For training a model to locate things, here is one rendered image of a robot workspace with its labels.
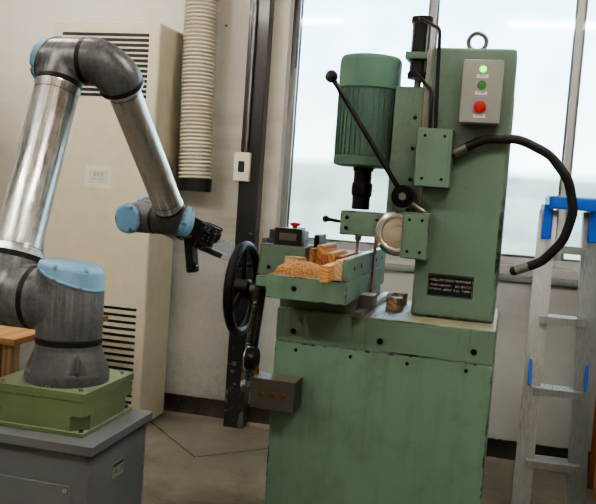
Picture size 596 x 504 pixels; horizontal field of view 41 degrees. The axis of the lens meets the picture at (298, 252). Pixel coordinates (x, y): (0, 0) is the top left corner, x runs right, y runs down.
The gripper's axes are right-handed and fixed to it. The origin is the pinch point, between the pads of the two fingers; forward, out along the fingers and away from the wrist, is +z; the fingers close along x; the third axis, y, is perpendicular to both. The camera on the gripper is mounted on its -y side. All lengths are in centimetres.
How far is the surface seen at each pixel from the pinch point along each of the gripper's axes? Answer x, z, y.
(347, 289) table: -41, 42, 15
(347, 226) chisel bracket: -12.1, 30.5, 26.1
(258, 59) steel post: 109, -59, 65
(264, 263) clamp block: -19.2, 14.2, 7.3
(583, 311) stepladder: 52, 106, 27
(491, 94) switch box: -26, 53, 73
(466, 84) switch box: -26, 46, 73
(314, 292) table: -42, 35, 11
